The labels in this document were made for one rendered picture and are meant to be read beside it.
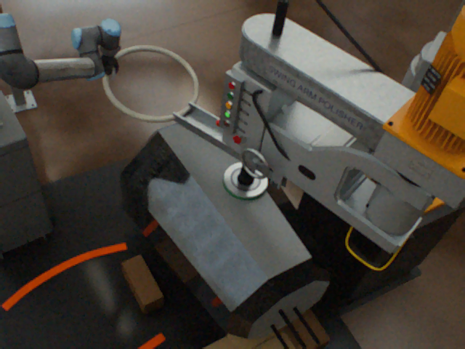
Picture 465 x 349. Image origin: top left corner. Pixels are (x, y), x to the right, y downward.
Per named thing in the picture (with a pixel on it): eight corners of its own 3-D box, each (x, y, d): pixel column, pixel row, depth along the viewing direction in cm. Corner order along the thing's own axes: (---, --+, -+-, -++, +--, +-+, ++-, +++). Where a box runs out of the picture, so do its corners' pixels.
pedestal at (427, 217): (359, 198, 352) (397, 123, 296) (421, 274, 318) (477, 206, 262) (281, 230, 327) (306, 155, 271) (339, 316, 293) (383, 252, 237)
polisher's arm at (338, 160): (406, 240, 206) (461, 163, 168) (378, 275, 194) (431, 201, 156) (269, 142, 232) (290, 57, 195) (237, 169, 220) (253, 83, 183)
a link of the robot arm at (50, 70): (19, 88, 166) (112, 76, 230) (9, 51, 164) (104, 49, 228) (-9, 95, 170) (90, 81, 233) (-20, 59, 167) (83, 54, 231)
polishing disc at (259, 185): (215, 185, 240) (215, 183, 239) (237, 157, 253) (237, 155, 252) (254, 205, 235) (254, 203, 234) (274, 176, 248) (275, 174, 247)
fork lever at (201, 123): (306, 169, 224) (306, 161, 220) (280, 192, 214) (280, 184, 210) (195, 105, 256) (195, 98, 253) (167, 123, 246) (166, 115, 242)
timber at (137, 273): (122, 272, 294) (121, 262, 285) (141, 264, 299) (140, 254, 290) (144, 315, 279) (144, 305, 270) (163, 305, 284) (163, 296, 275)
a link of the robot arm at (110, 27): (96, 18, 224) (118, 14, 228) (95, 38, 234) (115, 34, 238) (104, 33, 220) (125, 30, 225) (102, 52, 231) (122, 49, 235)
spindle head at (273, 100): (313, 165, 221) (341, 88, 187) (282, 192, 210) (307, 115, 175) (251, 121, 234) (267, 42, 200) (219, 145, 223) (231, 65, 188)
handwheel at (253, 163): (277, 174, 212) (285, 150, 201) (263, 187, 207) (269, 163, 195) (251, 155, 217) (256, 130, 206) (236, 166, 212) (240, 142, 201)
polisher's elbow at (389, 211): (373, 186, 198) (391, 153, 183) (420, 207, 193) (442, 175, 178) (358, 219, 186) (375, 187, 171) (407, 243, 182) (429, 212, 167)
